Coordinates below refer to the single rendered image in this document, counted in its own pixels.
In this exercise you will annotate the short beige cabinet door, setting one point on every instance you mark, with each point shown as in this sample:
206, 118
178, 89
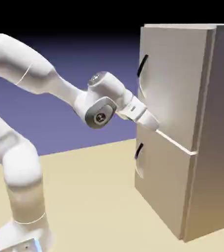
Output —
163, 177

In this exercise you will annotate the beige cabinet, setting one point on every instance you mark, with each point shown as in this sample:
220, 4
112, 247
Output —
218, 137

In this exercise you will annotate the tall beige cabinet door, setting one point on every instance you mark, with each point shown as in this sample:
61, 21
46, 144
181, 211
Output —
174, 78

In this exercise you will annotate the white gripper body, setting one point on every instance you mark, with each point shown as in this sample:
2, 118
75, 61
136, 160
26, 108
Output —
147, 118

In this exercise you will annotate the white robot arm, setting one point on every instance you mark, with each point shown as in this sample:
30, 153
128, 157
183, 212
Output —
25, 65

